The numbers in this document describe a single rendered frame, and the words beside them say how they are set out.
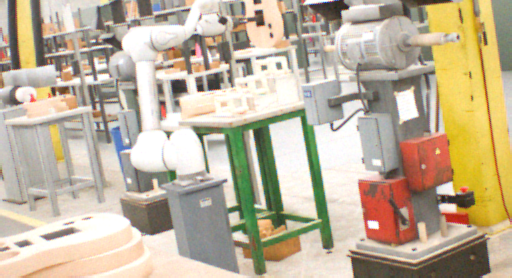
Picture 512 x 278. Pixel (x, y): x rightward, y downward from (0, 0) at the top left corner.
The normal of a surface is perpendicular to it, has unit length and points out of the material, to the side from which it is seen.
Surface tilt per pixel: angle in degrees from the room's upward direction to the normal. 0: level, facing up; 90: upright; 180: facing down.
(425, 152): 90
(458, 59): 90
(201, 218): 90
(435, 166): 90
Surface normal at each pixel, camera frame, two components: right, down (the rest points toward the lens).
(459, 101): -0.82, 0.22
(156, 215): 0.51, 0.04
